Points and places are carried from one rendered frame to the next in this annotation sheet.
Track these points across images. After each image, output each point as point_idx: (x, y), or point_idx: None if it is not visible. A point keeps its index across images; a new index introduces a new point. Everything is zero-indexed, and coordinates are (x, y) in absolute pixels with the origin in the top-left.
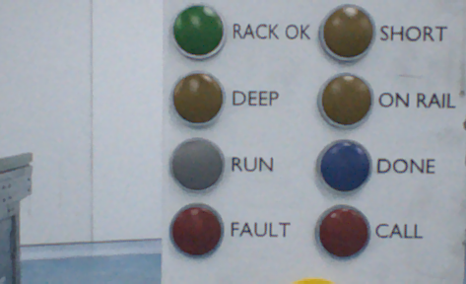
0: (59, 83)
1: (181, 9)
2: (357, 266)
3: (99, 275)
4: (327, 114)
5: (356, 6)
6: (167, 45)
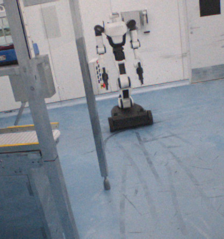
0: None
1: (96, 66)
2: (101, 81)
3: None
4: (99, 71)
5: (98, 64)
6: (96, 69)
